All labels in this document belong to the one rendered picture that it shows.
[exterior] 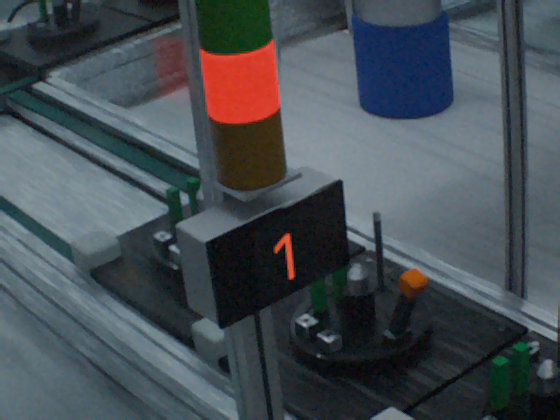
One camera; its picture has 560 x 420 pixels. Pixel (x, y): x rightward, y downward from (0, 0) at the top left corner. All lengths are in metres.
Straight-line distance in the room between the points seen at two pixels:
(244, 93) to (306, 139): 1.05
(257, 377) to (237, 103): 0.25
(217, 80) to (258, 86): 0.03
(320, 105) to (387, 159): 0.23
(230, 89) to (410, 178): 0.93
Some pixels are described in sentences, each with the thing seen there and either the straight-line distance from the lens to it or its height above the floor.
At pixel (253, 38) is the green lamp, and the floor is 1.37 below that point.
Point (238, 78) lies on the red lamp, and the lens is 0.82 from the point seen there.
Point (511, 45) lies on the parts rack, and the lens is 1.18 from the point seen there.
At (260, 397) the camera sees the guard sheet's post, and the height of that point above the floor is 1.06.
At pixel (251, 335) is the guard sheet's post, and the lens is 0.95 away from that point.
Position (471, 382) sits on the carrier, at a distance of 1.13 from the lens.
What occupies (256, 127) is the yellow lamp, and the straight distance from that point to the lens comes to 0.83.
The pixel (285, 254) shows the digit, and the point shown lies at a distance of 0.88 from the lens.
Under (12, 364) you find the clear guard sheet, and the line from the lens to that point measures 0.85.
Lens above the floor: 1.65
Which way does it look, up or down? 28 degrees down
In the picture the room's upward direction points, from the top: 6 degrees counter-clockwise
